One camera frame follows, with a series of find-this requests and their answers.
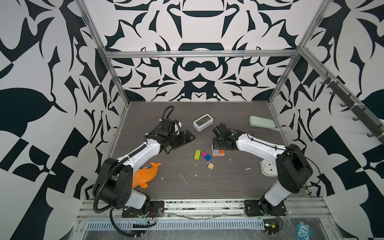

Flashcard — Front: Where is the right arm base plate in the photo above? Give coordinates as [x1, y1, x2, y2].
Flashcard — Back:
[244, 199, 287, 217]

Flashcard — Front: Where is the lime green block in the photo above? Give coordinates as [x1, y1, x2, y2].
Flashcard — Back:
[194, 150, 201, 161]

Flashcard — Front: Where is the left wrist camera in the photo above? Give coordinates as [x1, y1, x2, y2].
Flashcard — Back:
[173, 120, 182, 134]

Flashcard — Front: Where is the orange toy whale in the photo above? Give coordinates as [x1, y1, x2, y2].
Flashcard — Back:
[132, 162, 162, 189]

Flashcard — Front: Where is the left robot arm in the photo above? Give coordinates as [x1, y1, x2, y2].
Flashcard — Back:
[93, 130, 196, 214]

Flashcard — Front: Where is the pale green case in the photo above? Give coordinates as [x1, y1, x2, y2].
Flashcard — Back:
[249, 116, 281, 131]

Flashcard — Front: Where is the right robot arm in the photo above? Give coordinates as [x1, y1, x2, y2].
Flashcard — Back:
[213, 123, 314, 208]

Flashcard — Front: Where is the white digital clock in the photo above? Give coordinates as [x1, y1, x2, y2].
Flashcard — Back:
[193, 114, 214, 132]

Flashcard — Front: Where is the blue robot sticker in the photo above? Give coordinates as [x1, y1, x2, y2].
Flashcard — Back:
[296, 222, 312, 240]

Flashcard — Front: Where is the white slotted cable duct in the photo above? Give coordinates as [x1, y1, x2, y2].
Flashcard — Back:
[85, 218, 265, 231]

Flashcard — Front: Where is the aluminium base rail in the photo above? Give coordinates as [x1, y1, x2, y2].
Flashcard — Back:
[74, 197, 331, 220]

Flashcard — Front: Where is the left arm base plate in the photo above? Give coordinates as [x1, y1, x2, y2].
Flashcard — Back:
[122, 200, 165, 218]

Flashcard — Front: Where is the white oval plastic device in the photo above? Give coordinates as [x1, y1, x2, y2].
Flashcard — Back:
[260, 160, 278, 177]

